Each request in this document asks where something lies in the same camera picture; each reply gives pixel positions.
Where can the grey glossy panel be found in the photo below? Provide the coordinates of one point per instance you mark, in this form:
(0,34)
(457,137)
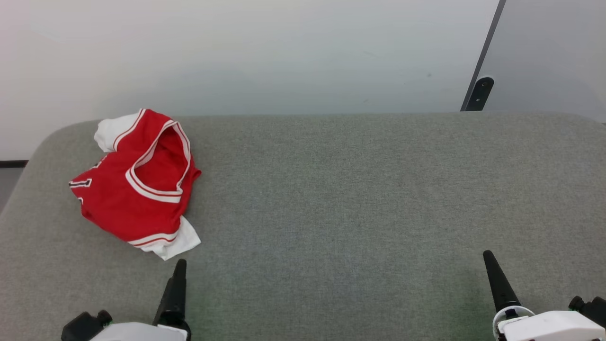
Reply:
(554,52)

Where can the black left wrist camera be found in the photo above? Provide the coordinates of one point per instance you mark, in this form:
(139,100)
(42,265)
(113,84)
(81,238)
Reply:
(83,327)

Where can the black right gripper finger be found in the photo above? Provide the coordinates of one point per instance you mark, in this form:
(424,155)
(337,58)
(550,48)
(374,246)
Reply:
(499,284)

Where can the black baseboard strip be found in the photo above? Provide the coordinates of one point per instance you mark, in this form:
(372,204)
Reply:
(12,164)

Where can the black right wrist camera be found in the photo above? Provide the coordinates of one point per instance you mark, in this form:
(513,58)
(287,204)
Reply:
(592,308)

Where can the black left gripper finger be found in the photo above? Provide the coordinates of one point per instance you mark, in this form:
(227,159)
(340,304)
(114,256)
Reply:
(177,293)

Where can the dark grey slanted bar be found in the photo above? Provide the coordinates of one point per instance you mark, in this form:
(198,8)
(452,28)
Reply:
(487,42)

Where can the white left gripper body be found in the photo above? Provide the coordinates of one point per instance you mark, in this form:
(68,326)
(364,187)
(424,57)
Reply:
(137,333)

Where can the grey fabric sofa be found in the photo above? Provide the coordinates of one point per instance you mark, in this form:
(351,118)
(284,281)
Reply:
(331,213)

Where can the red white sports jersey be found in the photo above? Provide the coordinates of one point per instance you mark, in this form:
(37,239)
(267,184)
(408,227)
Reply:
(118,203)

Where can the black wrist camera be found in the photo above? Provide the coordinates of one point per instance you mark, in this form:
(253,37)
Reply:
(592,308)
(83,327)

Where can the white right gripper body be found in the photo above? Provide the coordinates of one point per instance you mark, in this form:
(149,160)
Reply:
(549,327)

